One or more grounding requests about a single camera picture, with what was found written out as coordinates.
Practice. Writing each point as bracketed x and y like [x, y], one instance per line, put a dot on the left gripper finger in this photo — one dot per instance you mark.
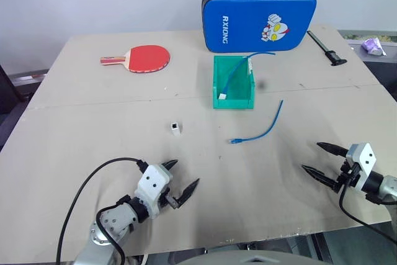
[187, 192]
[170, 164]

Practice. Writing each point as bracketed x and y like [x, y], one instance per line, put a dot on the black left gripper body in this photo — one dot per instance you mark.
[164, 200]

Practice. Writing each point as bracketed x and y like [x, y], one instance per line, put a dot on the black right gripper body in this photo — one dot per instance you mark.
[345, 177]

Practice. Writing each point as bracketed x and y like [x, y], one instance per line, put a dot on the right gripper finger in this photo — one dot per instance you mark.
[335, 150]
[322, 176]

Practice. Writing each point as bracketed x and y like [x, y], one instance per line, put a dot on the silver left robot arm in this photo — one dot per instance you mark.
[114, 220]

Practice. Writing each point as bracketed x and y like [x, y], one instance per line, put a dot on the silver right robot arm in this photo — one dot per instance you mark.
[386, 189]

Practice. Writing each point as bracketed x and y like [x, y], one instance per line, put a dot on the small white connector block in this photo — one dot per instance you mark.
[175, 129]

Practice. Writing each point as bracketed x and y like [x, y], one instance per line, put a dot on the green plastic bin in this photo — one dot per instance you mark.
[232, 102]

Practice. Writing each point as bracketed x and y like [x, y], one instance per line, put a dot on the grey side table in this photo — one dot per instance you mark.
[381, 72]

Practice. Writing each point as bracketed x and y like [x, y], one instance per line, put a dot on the black caliper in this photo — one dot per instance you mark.
[325, 51]

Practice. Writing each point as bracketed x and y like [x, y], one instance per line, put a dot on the red table tennis paddle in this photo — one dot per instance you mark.
[149, 58]

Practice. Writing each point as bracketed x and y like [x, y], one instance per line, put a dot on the crumpled purple white wrapper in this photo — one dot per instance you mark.
[373, 46]

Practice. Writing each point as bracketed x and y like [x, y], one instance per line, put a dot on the blue kick pad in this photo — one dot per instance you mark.
[248, 20]

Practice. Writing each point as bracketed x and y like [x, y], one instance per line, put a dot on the dark shelf unit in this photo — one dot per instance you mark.
[12, 97]

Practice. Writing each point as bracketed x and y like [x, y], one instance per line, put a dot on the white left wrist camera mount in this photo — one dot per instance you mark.
[152, 181]

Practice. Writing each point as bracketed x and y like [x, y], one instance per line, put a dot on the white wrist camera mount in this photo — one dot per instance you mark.
[366, 158]
[152, 181]

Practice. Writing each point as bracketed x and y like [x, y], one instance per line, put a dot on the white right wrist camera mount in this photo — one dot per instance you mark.
[366, 158]

